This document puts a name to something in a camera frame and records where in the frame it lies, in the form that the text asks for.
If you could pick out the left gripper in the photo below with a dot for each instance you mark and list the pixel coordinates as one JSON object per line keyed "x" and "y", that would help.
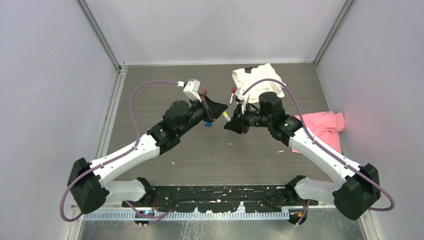
{"x": 212, "y": 110}

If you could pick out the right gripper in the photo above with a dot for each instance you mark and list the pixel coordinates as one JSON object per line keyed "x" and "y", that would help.
{"x": 239, "y": 124}

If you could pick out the white red marker pen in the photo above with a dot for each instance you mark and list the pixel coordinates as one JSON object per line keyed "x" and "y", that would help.
{"x": 231, "y": 99}

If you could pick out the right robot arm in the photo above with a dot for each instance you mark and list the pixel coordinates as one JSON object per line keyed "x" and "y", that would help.
{"x": 353, "y": 189}

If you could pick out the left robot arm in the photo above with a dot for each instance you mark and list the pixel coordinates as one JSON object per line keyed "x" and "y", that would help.
{"x": 92, "y": 183}

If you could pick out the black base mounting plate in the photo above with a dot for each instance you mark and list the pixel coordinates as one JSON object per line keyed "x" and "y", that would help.
{"x": 219, "y": 198}

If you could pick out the pink cloth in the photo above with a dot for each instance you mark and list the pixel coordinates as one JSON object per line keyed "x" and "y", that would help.
{"x": 326, "y": 125}

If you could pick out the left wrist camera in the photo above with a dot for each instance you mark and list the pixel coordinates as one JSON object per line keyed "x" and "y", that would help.
{"x": 190, "y": 89}

